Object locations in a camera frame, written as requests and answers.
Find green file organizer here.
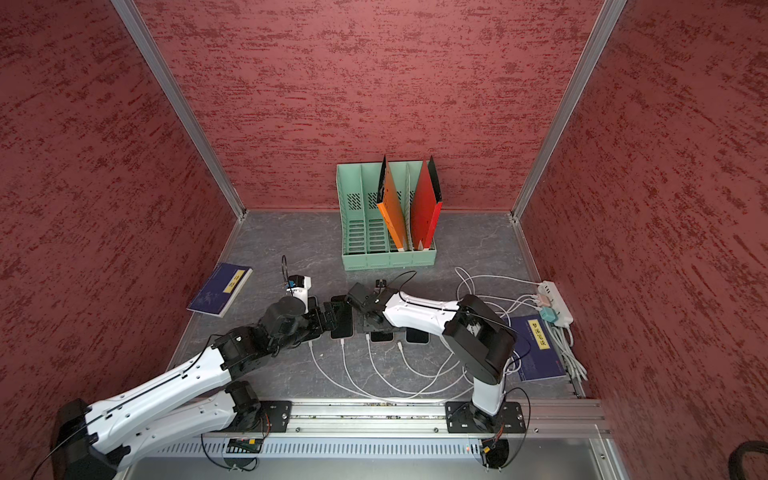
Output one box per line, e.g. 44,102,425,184
336,162,437,271

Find orange folder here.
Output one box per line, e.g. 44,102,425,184
376,158,408,252

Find black phone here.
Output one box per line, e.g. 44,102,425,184
330,295,354,339
405,327,430,344
370,332,394,343

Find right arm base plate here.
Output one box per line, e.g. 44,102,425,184
445,401,527,435

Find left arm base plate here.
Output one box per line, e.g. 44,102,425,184
237,400,293,437

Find right purple book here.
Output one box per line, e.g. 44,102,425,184
511,315,566,381

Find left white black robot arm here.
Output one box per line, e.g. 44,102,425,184
48,296,353,479

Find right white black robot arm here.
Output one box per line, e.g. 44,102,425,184
346,283,517,417

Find left purple book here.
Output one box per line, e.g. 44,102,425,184
187,263,253,318

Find purple book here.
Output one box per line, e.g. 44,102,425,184
511,315,566,381
187,263,253,318

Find white charging cable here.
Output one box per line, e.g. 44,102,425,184
395,341,481,380
365,335,475,397
338,338,463,402
307,340,433,404

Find red folder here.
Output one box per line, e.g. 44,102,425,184
410,157,443,250

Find white power strip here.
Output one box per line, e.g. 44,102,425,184
537,281,574,329

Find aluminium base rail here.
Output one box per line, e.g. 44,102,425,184
122,399,629,479

